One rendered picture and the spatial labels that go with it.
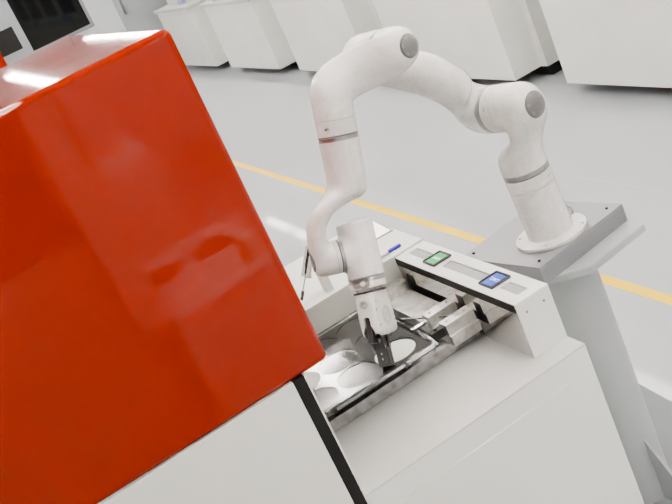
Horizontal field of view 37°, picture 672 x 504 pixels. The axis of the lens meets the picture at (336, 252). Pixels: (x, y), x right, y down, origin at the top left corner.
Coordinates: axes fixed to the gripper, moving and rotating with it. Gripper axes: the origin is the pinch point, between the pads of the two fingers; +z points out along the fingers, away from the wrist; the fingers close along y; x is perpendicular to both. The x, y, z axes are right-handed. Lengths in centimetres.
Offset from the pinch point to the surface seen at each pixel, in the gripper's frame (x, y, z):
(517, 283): -30.4, 11.4, -9.5
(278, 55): 387, 739, -266
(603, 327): -36, 59, 9
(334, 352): 17.8, 10.4, -2.4
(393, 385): 1.7, 4.5, 7.2
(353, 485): -12, -50, 16
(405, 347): -2.5, 6.6, -0.7
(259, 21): 390, 719, -302
